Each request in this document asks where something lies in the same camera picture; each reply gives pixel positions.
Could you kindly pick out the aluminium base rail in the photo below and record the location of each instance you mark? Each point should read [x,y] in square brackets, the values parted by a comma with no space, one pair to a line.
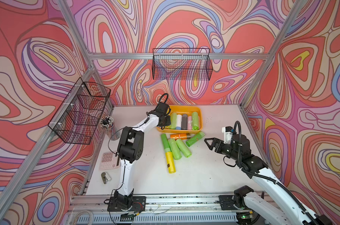
[174,208]

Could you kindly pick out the pink calculator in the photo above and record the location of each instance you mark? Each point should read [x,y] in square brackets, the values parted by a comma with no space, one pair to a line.
[109,161]

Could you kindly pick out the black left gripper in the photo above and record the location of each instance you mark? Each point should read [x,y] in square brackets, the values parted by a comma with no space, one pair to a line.
[168,121]

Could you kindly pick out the grey trash bag roll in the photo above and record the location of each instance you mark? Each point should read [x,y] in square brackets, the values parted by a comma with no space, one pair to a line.
[184,120]

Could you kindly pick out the light green roll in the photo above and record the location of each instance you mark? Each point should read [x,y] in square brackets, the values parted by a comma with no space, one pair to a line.
[174,149]
[173,120]
[195,121]
[183,148]

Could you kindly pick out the cup of pens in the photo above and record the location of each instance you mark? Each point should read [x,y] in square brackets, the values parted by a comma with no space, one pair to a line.
[108,124]

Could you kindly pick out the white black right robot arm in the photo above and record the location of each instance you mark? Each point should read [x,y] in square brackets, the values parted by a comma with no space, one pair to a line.
[290,210]

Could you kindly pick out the pink trash bag roll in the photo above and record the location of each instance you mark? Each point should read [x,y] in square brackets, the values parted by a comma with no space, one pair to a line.
[189,123]

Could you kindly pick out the orange plastic storage box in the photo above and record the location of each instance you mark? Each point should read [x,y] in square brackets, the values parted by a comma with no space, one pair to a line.
[184,110]

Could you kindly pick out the small grey stapler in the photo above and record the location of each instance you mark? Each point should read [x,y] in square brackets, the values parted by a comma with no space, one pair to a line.
[105,177]

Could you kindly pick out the black wire basket wall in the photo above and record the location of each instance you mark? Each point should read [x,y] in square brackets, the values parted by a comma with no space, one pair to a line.
[84,106]
[177,63]

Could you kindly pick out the black wire basket back wall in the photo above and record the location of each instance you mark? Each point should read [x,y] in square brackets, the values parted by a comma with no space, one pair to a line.
[177,63]

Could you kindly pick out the green roll with label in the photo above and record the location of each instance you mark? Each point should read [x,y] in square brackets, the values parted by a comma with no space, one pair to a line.
[195,138]

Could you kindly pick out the white blue trash bag roll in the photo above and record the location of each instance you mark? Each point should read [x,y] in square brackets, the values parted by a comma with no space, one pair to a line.
[178,122]

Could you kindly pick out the green yellow trash bag roll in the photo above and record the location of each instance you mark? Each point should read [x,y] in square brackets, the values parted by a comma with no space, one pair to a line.
[168,154]

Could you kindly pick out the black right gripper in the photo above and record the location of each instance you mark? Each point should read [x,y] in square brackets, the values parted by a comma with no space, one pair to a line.
[214,143]

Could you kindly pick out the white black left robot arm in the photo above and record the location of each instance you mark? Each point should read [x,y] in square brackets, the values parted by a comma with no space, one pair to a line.
[130,149]

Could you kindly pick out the black wire basket left wall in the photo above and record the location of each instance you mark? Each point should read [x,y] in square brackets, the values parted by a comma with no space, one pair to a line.
[84,106]

